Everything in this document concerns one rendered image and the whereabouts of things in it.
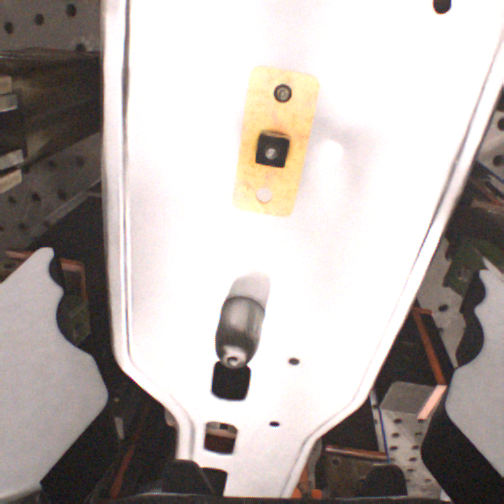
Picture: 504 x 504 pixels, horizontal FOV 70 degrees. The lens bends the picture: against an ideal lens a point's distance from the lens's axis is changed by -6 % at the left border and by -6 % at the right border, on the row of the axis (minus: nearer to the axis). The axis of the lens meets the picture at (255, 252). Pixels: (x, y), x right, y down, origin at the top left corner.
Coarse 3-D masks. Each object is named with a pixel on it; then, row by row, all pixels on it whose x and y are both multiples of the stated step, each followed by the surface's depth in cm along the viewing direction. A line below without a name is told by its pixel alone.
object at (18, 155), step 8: (0, 96) 16; (8, 96) 17; (16, 96) 17; (0, 104) 16; (8, 104) 17; (16, 104) 17; (0, 144) 19; (0, 152) 18; (8, 152) 18; (16, 152) 18; (0, 160) 17; (8, 160) 18; (16, 160) 18; (0, 168) 17
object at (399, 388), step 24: (432, 312) 40; (408, 336) 36; (432, 336) 37; (408, 360) 34; (432, 360) 34; (384, 384) 33; (408, 384) 31; (432, 384) 32; (384, 408) 33; (408, 408) 33; (432, 408) 33
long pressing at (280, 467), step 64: (128, 0) 18; (192, 0) 18; (256, 0) 18; (320, 0) 18; (384, 0) 17; (128, 64) 20; (192, 64) 20; (256, 64) 20; (320, 64) 19; (384, 64) 19; (448, 64) 19; (128, 128) 22; (192, 128) 22; (320, 128) 21; (384, 128) 21; (448, 128) 20; (128, 192) 24; (192, 192) 24; (320, 192) 23; (384, 192) 22; (448, 192) 22; (128, 256) 27; (192, 256) 26; (256, 256) 26; (320, 256) 25; (384, 256) 25; (128, 320) 30; (192, 320) 29; (320, 320) 28; (384, 320) 27; (192, 384) 33; (256, 384) 32; (320, 384) 31; (192, 448) 38; (256, 448) 36
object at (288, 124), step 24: (264, 72) 20; (288, 72) 19; (264, 96) 20; (312, 96) 20; (264, 120) 21; (288, 120) 21; (312, 120) 21; (240, 144) 22; (264, 144) 21; (288, 144) 20; (240, 168) 22; (264, 168) 22; (288, 168) 22; (240, 192) 23; (288, 192) 23; (288, 216) 24
